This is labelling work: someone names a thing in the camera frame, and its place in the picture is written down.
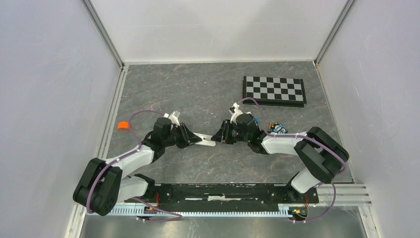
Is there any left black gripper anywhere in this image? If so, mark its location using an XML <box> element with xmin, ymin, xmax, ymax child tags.
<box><xmin>163</xmin><ymin>122</ymin><xmax>202</xmax><ymax>149</ymax></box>

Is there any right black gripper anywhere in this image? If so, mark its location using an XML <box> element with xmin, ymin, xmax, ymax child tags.
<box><xmin>210</xmin><ymin>119</ymin><xmax>250</xmax><ymax>145</ymax></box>

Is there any white remote control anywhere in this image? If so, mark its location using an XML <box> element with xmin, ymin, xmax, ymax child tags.
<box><xmin>194</xmin><ymin>132</ymin><xmax>216</xmax><ymax>147</ymax></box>

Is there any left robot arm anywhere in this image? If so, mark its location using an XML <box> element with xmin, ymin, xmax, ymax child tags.
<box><xmin>72</xmin><ymin>117</ymin><xmax>207</xmax><ymax>216</ymax></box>

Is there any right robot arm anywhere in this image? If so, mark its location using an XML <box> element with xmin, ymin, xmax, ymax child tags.
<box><xmin>211</xmin><ymin>114</ymin><xmax>350</xmax><ymax>202</ymax></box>

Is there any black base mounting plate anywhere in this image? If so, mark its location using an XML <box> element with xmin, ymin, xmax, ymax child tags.
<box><xmin>140</xmin><ymin>183</ymin><xmax>319</xmax><ymax>212</ymax></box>

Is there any blue owl eraser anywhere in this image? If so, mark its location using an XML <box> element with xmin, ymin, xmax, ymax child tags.
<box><xmin>271</xmin><ymin>122</ymin><xmax>288</xmax><ymax>134</ymax></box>

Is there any black white chessboard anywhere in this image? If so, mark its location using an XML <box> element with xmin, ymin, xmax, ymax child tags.
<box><xmin>242</xmin><ymin>76</ymin><xmax>307</xmax><ymax>108</ymax></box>

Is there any orange tape roll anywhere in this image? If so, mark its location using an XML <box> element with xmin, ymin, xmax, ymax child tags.
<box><xmin>117</xmin><ymin>121</ymin><xmax>130</xmax><ymax>131</ymax></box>

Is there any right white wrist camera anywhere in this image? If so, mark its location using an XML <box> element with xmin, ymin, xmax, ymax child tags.
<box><xmin>229</xmin><ymin>102</ymin><xmax>243</xmax><ymax>124</ymax></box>

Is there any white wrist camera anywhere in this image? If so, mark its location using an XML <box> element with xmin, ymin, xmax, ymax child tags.
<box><xmin>163</xmin><ymin>111</ymin><xmax>180</xmax><ymax>126</ymax></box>
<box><xmin>229</xmin><ymin>102</ymin><xmax>243</xmax><ymax>124</ymax></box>

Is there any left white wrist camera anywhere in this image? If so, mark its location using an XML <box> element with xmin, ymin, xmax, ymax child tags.
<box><xmin>163</xmin><ymin>111</ymin><xmax>180</xmax><ymax>126</ymax></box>

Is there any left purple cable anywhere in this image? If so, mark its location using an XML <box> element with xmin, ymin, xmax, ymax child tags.
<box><xmin>86</xmin><ymin>110</ymin><xmax>165</xmax><ymax>215</ymax></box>

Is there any slotted cable duct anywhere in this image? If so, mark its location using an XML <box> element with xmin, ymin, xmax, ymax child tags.
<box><xmin>107</xmin><ymin>204</ymin><xmax>298</xmax><ymax>218</ymax></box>

